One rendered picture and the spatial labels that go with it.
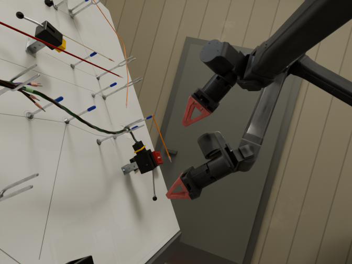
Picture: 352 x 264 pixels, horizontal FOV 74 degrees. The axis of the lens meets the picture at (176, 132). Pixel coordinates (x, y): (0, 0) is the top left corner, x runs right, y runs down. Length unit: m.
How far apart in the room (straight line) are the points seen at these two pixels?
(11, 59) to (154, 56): 2.04
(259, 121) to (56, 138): 0.53
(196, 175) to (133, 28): 2.26
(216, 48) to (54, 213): 0.46
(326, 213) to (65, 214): 2.26
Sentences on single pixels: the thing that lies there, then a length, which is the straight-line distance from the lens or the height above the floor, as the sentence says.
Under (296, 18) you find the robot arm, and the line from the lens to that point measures 0.43.
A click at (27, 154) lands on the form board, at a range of 0.50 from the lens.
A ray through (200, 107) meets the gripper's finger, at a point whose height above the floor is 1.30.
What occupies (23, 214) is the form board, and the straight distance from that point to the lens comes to 0.46.
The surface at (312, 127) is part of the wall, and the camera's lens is 2.42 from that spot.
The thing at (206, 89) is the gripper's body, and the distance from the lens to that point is 0.60.
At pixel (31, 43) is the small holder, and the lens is 0.64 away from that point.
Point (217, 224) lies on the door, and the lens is 2.34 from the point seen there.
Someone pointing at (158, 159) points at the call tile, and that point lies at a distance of 0.88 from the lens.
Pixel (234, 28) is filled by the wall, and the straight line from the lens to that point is 2.54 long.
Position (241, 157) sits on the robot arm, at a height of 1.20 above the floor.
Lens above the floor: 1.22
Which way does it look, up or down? level
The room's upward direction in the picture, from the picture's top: 16 degrees clockwise
